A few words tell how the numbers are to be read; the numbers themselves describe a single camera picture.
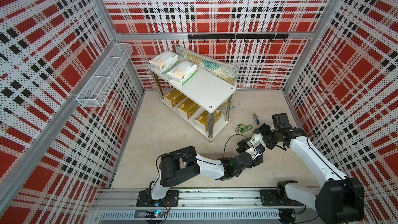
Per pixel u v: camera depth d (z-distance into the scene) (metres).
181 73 0.73
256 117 1.03
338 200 0.40
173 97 0.99
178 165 0.51
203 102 0.69
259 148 0.65
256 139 0.76
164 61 0.80
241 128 0.98
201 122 0.86
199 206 0.72
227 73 0.80
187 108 0.93
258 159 0.71
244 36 0.89
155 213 0.70
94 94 0.69
